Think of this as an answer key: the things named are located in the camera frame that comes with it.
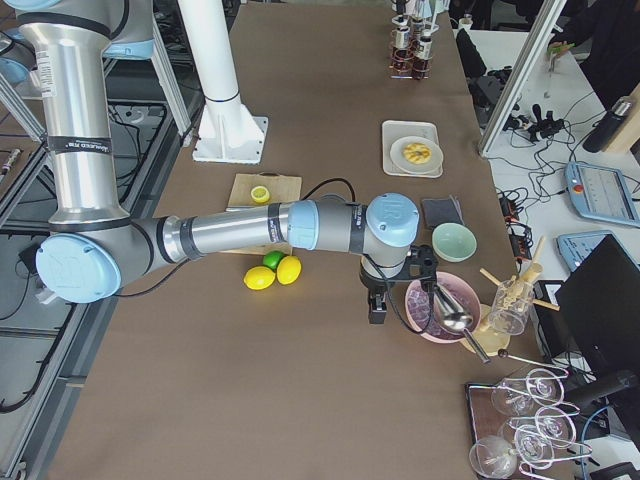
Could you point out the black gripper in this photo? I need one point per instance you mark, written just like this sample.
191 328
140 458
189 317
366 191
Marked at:
374 281

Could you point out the tea bottle white cap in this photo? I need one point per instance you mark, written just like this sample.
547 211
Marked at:
400 51

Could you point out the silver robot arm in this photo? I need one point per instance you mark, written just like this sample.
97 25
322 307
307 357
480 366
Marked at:
95 247

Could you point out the cream serving tray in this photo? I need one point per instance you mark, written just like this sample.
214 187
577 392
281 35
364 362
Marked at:
397 135

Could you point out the wine glass rack tray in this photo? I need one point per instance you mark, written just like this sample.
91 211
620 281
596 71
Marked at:
522 426

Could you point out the tea bottle front left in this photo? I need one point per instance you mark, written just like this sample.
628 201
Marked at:
422 56

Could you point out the green ceramic bowl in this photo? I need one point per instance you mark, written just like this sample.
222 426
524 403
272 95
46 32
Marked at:
454 242

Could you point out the pink bowl of ice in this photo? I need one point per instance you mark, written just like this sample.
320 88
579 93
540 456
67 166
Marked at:
418 309

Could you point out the grey folded cloth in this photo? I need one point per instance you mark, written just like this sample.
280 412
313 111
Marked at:
438 211

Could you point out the metal ice scoop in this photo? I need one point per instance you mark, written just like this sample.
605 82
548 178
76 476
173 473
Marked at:
455 318

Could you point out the clear glass mug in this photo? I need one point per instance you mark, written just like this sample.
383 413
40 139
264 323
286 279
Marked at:
510 309

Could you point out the round wooden stand base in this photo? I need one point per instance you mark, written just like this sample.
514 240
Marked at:
491 340

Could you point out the white round plate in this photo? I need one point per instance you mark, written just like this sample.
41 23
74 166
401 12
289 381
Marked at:
432 166

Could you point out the yellow lemon upper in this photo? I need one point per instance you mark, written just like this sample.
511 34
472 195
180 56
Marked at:
288 270

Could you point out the yellow lemon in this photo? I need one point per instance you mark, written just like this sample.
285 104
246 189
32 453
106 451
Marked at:
288 270
259 278

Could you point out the green lime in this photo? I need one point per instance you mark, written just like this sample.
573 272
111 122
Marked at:
272 259

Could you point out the yellow lemon lower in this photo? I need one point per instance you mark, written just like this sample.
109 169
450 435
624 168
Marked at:
259 278

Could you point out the half lemon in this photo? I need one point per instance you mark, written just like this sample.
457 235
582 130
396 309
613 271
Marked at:
260 194

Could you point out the black monitor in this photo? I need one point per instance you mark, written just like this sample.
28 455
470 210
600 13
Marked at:
599 303

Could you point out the bamboo cutting board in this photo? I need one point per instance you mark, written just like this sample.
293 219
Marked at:
281 188

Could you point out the blue teach pendant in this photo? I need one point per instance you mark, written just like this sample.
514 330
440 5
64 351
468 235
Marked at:
600 193

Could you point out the black water bottle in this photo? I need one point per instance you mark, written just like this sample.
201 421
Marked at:
608 125

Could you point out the braided ring pastry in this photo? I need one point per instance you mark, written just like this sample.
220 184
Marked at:
417 153

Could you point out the copper wire bottle rack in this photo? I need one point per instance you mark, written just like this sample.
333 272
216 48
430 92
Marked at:
412 48

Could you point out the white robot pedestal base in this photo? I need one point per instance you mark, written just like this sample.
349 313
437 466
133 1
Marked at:
228 132

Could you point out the aluminium frame post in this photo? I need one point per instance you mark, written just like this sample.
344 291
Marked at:
535 44

